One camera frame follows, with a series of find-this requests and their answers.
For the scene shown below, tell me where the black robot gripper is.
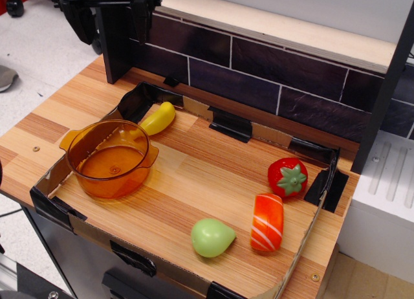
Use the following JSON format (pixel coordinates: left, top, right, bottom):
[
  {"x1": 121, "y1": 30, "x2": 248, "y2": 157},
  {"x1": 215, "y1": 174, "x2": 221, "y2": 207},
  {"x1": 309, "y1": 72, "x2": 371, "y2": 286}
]
[{"x1": 52, "y1": 0, "x2": 162, "y2": 45}]

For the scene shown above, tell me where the orange salmon sushi toy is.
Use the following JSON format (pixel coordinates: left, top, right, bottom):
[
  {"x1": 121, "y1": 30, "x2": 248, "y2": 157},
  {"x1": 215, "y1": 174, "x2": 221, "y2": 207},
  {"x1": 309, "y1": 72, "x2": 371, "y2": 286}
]
[{"x1": 250, "y1": 194, "x2": 284, "y2": 252}]

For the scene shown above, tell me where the transparent orange plastic pot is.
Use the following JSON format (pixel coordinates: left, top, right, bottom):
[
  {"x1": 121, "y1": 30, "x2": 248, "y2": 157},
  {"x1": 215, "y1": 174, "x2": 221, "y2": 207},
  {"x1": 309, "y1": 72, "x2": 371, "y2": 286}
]
[{"x1": 60, "y1": 119, "x2": 159, "y2": 199}]

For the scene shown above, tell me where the cardboard fence with black tape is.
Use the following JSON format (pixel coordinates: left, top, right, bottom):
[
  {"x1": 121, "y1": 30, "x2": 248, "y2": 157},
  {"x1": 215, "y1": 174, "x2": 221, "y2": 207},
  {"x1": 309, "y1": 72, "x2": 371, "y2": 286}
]
[{"x1": 30, "y1": 82, "x2": 349, "y2": 298}]

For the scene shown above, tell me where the black caster wheel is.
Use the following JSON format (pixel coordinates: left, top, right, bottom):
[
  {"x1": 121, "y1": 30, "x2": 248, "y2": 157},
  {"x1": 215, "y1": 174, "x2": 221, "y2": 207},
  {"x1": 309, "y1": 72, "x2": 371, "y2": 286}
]
[{"x1": 6, "y1": 0, "x2": 25, "y2": 17}]

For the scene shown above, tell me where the yellow toy banana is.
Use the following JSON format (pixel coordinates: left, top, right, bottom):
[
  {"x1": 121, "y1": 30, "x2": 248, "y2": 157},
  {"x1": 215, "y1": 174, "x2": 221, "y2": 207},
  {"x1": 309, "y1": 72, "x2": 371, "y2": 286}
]
[{"x1": 140, "y1": 102, "x2": 175, "y2": 136}]

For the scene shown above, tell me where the grey shoe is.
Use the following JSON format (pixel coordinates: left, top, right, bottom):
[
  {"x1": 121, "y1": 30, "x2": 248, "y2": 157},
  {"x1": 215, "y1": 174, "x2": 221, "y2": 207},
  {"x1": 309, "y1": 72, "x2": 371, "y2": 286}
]
[{"x1": 0, "y1": 65, "x2": 19, "y2": 92}]

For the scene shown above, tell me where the dark brick pattern backsplash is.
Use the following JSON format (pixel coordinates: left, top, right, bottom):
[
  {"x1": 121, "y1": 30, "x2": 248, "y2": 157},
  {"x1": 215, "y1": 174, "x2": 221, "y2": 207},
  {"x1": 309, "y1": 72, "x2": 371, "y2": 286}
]
[{"x1": 129, "y1": 10, "x2": 414, "y2": 144}]

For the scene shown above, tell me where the red toy strawberry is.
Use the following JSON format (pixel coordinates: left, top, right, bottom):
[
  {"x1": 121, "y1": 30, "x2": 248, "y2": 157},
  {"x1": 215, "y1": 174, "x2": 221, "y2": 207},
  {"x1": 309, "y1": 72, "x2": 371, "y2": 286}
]
[{"x1": 267, "y1": 157, "x2": 308, "y2": 198}]

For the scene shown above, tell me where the green toy pear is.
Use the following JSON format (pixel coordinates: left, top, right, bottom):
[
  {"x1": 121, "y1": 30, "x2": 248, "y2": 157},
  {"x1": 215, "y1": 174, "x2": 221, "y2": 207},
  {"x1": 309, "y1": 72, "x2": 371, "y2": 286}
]
[{"x1": 191, "y1": 218, "x2": 236, "y2": 258}]

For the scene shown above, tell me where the white ribbed plastic block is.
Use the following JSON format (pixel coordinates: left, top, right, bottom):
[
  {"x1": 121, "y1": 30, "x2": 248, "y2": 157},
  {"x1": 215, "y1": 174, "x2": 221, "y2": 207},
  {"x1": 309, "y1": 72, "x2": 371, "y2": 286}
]
[{"x1": 338, "y1": 131, "x2": 413, "y2": 283}]

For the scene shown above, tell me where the black vertical post left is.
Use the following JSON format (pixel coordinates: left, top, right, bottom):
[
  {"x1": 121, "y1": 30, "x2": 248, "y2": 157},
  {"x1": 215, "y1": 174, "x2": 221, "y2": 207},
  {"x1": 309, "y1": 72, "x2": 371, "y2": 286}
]
[{"x1": 96, "y1": 7, "x2": 133, "y2": 84}]

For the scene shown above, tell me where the black vertical post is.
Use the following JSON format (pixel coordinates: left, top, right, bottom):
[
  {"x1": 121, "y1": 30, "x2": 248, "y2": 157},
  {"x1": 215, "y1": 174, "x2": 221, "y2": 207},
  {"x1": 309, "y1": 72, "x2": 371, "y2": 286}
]
[
  {"x1": 351, "y1": 4, "x2": 413, "y2": 174},
  {"x1": 96, "y1": 7, "x2": 133, "y2": 84}
]

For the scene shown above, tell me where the black vertical post right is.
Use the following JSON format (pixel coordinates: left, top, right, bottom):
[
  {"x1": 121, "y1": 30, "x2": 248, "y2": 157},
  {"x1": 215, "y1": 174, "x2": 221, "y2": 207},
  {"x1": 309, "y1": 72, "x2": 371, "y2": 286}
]
[{"x1": 351, "y1": 4, "x2": 413, "y2": 174}]

